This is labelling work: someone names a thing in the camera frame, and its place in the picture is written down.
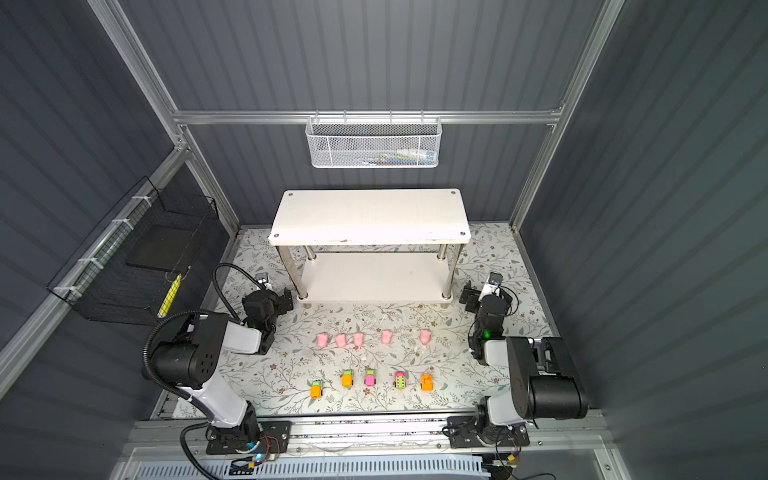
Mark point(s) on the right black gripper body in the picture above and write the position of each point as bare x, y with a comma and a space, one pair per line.
472, 294

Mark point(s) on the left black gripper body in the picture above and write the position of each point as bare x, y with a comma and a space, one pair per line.
279, 301

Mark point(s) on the orange toy car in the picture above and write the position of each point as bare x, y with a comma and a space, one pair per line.
427, 383

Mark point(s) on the green orange toy truck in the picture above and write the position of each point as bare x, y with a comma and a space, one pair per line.
316, 389

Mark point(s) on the pink green toy car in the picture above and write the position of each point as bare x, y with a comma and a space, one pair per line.
400, 380

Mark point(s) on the pink green mixer truck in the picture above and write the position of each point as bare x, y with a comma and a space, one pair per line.
370, 377

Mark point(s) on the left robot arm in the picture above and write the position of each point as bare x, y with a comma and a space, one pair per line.
182, 351

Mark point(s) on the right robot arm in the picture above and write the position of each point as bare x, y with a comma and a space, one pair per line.
542, 379

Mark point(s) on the white two-tier shelf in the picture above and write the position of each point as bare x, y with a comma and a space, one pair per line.
371, 246

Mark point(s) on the floral patterned mat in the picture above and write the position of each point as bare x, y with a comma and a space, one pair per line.
278, 383

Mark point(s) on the yellow green marker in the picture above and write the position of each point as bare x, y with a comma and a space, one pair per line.
169, 298

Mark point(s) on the orange green mixer truck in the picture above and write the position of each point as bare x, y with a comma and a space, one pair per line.
347, 379

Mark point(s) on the items in white basket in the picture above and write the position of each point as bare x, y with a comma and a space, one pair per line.
403, 158

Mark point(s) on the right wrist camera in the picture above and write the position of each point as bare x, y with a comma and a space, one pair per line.
493, 284

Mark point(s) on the black wire basket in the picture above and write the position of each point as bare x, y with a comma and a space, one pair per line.
124, 275

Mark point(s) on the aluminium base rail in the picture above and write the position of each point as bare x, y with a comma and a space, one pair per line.
382, 446

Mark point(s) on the white wire mesh basket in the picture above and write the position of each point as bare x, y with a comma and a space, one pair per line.
338, 145

